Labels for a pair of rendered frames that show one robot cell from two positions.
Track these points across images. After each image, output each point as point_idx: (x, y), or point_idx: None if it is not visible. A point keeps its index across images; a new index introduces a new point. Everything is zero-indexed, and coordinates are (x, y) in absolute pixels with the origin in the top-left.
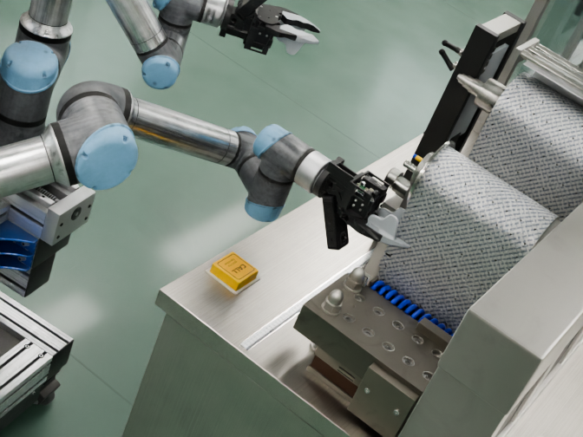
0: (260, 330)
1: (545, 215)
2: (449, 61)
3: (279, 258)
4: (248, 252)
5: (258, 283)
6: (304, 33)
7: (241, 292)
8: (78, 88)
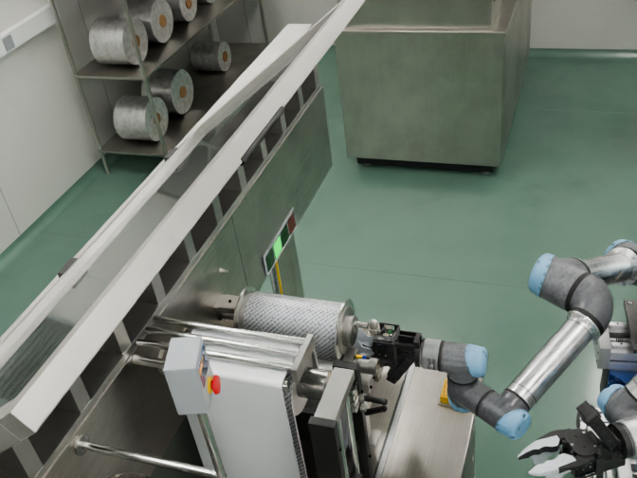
0: (413, 366)
1: (257, 296)
2: (372, 408)
3: (436, 432)
4: (459, 422)
5: (436, 400)
6: (534, 447)
7: (441, 386)
8: (597, 277)
